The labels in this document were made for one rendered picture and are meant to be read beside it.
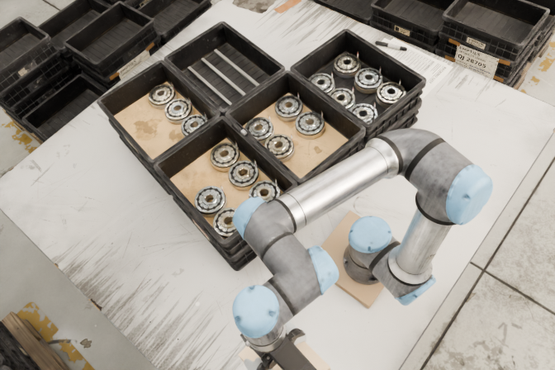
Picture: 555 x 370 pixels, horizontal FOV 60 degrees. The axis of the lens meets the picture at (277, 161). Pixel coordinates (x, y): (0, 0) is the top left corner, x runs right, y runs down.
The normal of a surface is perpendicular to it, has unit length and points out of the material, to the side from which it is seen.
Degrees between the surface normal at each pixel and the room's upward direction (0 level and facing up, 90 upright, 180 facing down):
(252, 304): 0
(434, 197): 80
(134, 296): 0
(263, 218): 7
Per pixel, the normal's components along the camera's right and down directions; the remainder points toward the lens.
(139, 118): -0.11, -0.56
